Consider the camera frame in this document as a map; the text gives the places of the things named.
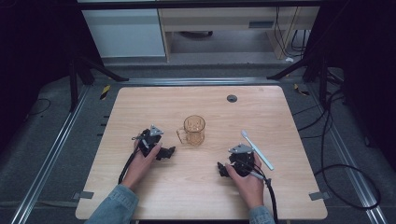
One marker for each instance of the white cabinet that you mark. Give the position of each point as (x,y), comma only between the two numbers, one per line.
(124,34)

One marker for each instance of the dark curtain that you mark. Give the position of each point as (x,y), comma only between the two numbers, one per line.
(367,62)
(34,56)

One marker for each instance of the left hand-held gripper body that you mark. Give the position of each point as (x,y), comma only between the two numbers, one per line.
(148,140)

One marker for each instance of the grey tape piece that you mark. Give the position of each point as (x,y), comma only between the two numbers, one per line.
(319,196)
(83,195)

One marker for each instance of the person's left hand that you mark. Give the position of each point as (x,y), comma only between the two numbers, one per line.
(140,166)

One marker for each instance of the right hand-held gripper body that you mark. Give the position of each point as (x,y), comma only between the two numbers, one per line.
(244,161)

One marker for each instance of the black metal stand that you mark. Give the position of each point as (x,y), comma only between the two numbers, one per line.
(74,87)
(323,81)

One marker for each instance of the white toothbrush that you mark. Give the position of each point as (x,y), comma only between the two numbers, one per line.
(258,151)

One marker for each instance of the yellow black tape strip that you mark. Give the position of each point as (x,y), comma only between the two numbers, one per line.
(105,92)
(300,90)

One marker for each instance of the metal floor rail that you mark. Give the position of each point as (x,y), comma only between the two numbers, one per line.
(351,168)
(46,161)

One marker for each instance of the person's right hand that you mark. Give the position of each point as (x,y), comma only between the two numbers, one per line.
(250,188)

